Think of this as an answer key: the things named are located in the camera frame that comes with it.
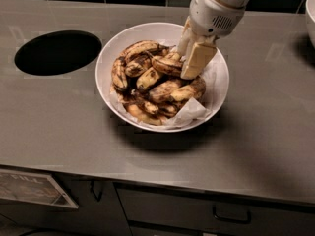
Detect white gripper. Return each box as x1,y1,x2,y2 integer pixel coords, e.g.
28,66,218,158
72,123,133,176
177,0,246,80

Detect spotted banana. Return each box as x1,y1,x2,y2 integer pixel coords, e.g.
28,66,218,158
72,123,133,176
119,40,169,63
149,79,185,103
151,56,183,77
169,76,206,102

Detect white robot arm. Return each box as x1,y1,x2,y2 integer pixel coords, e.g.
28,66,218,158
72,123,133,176
177,0,250,80

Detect white bowl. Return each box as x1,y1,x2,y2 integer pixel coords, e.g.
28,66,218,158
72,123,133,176
95,23,229,133

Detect banana with long stem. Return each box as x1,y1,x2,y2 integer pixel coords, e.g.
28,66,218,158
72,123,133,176
135,51,182,92

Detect dark short banana upper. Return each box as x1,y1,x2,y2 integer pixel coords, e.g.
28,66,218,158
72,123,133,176
125,55,151,78

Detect small dark banana lower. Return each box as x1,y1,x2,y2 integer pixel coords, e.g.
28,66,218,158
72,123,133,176
131,89,158,115

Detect dark banana far left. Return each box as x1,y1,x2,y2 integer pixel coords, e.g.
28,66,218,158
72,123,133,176
111,57,128,91

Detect banana at bowl bottom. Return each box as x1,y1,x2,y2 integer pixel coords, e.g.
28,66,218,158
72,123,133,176
124,103,167,126

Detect white paper liner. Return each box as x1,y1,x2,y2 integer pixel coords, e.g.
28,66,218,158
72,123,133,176
110,52,217,130

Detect black round counter hole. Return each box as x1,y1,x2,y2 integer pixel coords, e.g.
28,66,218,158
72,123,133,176
14,30,102,76

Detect grey cabinet drawer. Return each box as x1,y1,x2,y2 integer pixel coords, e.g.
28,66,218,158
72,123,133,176
115,184,315,236

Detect black cabinet door handle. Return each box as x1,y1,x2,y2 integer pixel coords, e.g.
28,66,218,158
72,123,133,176
90,180,103,202

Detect black drawer handle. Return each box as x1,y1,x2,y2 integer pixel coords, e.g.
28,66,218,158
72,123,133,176
212,206,252,225

